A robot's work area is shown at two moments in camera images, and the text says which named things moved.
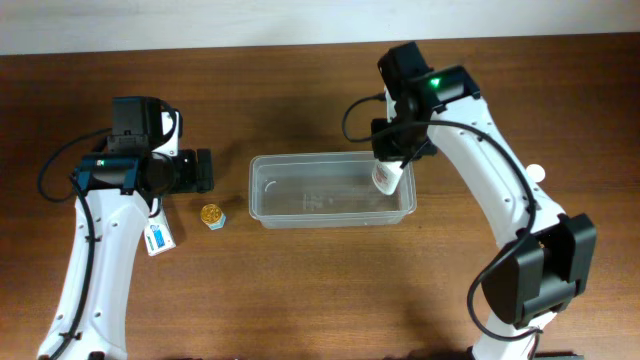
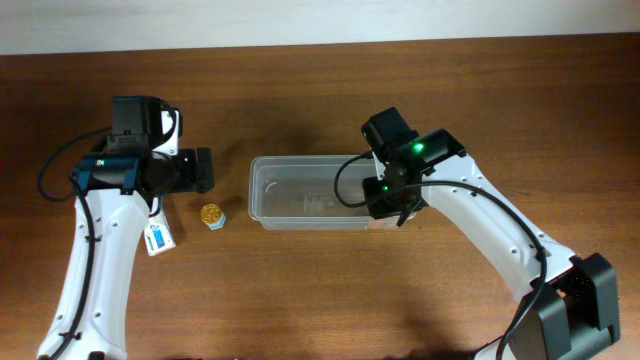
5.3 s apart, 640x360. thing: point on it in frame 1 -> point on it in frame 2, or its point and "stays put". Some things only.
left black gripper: [203, 170] stays put
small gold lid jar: [213, 216] stays put
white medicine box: [159, 236] stays put
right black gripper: [400, 148] -> [392, 201]
